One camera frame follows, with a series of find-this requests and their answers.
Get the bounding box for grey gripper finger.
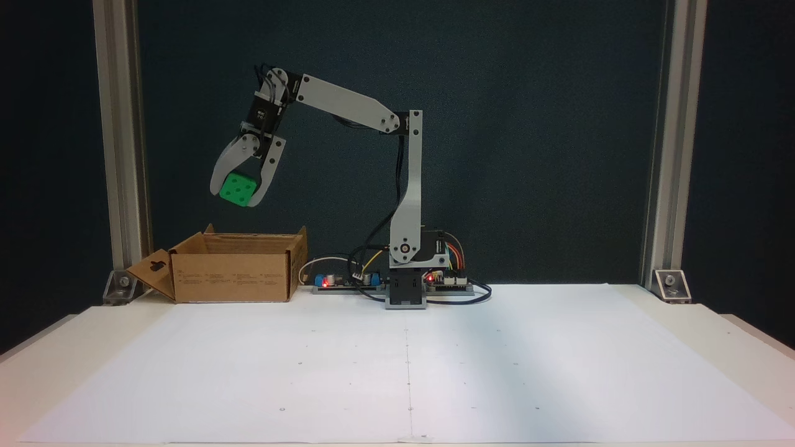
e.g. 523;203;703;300
247;138;287;209
210;133;262;198

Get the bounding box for green dice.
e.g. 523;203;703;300
219;172;258;207

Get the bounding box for open cardboard box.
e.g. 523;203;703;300
127;223;308;304

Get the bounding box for circuit board with blue capacitor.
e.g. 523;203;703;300
312;269;387;294

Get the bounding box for thin black gripper motor cables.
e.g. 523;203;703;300
253;61;288;120

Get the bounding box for white cable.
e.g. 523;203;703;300
298;254;352;287

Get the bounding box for aluminium profile post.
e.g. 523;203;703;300
640;0;709;292
93;0;153;292

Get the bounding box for black arm cable loops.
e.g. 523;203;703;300
347;114;406;281

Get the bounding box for thin yellow wire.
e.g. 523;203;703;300
359;247;387;278

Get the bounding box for metal corner bracket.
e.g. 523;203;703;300
653;269;691;304
102;269;139;305

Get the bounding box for circuit board with jumper wires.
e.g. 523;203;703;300
425;269;475;294

